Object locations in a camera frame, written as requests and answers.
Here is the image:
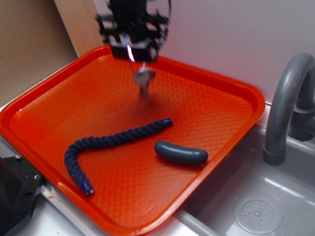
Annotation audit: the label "orange plastic tray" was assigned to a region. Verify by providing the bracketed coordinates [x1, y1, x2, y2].
[0, 46, 265, 236]

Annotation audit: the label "grey curved faucet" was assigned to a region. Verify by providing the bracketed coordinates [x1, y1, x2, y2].
[263, 53, 315, 166]

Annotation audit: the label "grey sausage-shaped toy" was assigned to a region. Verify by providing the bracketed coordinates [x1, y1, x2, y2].
[154, 141, 209, 165]

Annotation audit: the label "silver keys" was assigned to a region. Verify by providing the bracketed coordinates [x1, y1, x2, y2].
[129, 61, 157, 100]

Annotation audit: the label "dark blue twisted rope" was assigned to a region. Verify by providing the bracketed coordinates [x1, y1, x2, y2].
[64, 118, 173, 196]

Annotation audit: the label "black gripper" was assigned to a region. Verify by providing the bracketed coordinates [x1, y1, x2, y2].
[95, 0, 172, 61]

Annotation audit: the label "brown cardboard panel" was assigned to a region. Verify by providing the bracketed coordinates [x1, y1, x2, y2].
[0, 0, 77, 106]

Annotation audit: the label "light wooden board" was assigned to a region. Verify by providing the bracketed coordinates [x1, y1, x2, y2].
[54, 0, 103, 57]

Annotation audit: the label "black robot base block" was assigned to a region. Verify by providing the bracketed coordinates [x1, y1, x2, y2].
[0, 155, 44, 236]

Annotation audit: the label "grey plastic sink basin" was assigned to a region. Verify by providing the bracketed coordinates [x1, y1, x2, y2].
[176, 126, 315, 236]

